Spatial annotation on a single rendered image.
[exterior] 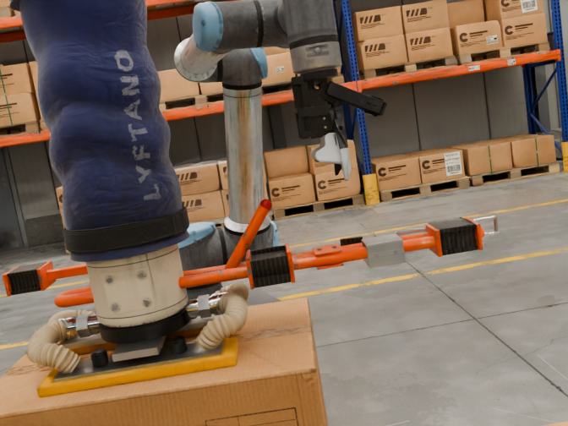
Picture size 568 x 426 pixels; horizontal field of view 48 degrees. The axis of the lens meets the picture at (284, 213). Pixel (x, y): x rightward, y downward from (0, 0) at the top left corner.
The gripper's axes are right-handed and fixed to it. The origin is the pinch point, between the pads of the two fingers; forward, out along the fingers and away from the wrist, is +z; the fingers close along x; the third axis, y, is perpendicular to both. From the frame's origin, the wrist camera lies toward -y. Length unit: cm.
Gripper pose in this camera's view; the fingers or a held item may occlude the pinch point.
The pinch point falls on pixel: (345, 177)
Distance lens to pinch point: 120.7
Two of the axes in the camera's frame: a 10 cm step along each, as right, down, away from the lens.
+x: 0.3, 1.2, -9.9
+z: 1.6, 9.8, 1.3
